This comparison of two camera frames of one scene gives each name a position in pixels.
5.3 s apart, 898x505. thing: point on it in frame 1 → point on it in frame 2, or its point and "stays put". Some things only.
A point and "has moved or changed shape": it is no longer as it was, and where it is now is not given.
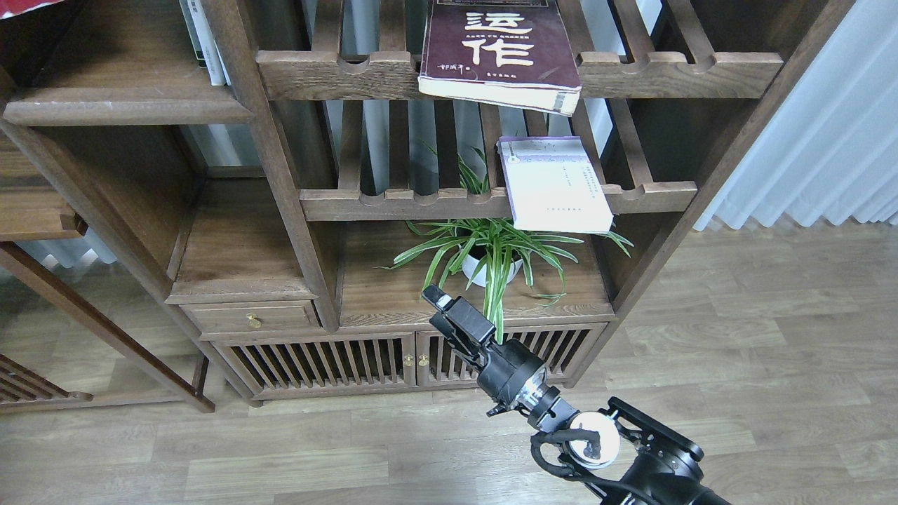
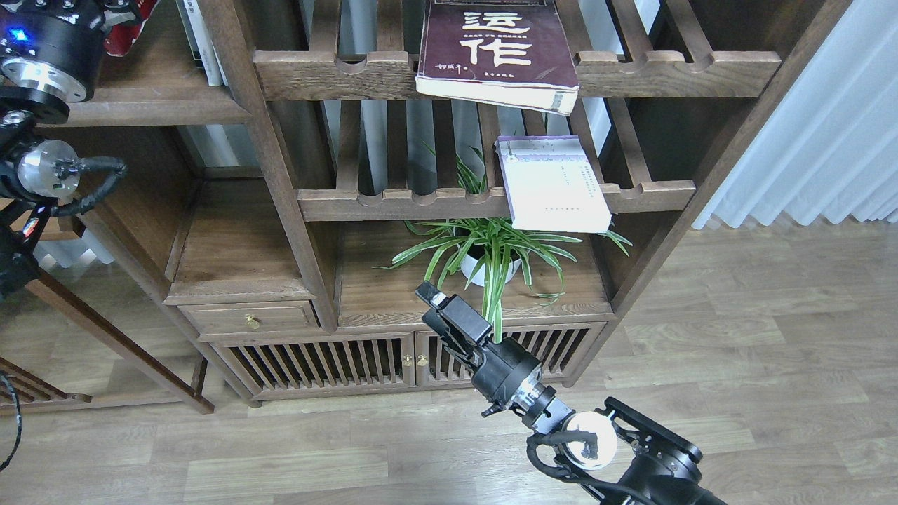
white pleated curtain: (829, 149) stays put
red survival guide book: (10, 8) has moved or changed shape
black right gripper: (516, 376) stays put
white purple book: (552, 184) stays put
